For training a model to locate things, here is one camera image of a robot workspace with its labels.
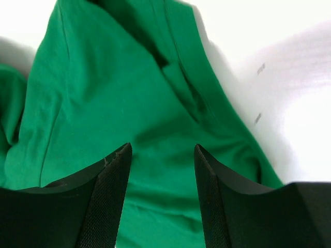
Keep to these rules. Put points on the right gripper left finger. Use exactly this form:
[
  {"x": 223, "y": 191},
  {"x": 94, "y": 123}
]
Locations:
[{"x": 81, "y": 210}]

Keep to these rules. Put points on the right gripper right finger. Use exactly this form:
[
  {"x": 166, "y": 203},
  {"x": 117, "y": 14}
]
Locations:
[{"x": 238, "y": 212}]

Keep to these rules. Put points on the green t shirt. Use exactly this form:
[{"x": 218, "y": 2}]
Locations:
[{"x": 113, "y": 72}]

